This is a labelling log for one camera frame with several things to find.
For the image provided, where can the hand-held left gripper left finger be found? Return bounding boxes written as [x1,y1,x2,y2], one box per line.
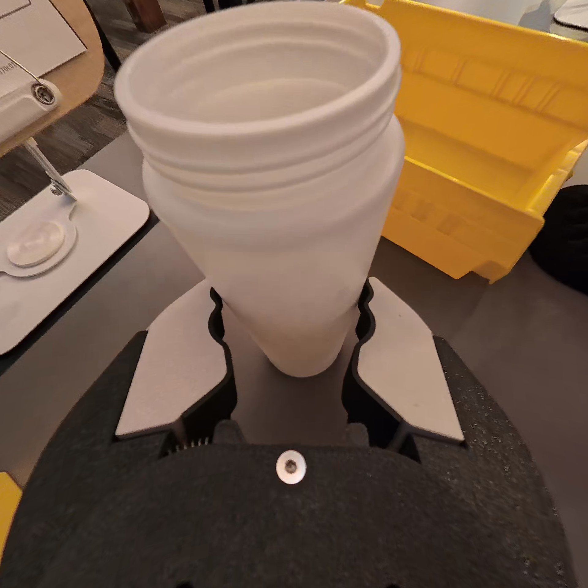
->
[115,280,238,448]

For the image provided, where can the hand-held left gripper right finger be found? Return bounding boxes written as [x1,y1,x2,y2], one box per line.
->
[342,277,465,448]

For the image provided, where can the white plastic bottle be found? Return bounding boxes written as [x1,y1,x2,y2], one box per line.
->
[113,0,406,378]

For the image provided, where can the yellow plastic bin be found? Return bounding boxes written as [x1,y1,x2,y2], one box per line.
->
[339,0,588,284]
[0,471,24,547]

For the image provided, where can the white stand base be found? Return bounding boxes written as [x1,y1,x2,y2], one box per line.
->
[0,78,151,356]

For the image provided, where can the black wrist rest pad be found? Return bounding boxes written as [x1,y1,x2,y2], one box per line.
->
[528,185,588,296]

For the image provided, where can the wooden document board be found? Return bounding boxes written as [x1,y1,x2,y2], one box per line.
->
[0,0,106,157]

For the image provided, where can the printed instruction sheet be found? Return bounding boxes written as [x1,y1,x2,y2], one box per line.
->
[0,0,88,99]

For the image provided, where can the brown wooden post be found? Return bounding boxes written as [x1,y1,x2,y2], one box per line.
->
[123,0,166,33]

